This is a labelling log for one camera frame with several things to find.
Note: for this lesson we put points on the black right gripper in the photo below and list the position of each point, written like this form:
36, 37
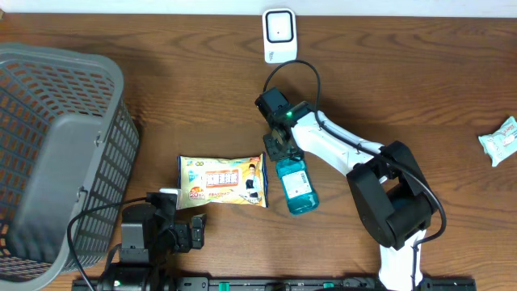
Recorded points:
273, 153

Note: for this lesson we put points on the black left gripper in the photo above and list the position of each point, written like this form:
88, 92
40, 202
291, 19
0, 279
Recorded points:
185, 240

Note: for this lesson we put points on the wet wipes pack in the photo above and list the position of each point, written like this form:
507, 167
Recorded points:
238, 181

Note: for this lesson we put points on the teal mouthwash bottle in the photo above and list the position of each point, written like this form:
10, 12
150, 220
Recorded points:
298, 189

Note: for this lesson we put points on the mint green wipes packet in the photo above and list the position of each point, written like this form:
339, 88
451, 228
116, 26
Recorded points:
502, 143

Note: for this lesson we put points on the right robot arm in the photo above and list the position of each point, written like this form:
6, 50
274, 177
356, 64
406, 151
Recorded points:
394, 201

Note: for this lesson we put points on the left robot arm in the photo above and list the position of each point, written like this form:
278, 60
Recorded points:
149, 234

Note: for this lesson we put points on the white barcode scanner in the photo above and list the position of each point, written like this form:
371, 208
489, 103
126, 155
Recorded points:
279, 35

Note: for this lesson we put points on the grey plastic basket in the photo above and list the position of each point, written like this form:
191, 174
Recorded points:
68, 146

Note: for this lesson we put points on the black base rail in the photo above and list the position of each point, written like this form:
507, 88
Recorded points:
350, 283

